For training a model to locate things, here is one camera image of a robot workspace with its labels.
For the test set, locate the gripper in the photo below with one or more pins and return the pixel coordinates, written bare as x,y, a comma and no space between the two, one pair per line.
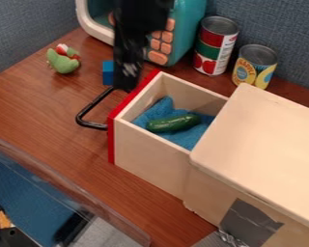
128,58

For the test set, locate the drawer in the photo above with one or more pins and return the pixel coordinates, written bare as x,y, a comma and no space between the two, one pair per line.
152,151

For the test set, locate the red and green can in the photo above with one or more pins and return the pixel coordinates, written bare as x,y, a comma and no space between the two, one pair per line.
215,45

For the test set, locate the blue cloth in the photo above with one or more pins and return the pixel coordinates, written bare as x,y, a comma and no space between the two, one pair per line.
161,111

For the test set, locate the green plush toy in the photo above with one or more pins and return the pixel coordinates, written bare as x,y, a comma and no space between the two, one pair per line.
62,61

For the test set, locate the yellow can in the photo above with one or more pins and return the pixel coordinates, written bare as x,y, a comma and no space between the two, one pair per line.
254,67

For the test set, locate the green toy cucumber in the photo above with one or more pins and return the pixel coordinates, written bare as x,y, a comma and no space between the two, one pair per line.
173,122

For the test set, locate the toy microwave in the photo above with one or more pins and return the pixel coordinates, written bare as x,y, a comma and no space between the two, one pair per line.
180,25

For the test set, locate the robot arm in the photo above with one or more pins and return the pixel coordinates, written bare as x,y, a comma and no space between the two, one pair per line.
140,13

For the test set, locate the blue block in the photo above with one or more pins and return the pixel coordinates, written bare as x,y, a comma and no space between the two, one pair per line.
107,72

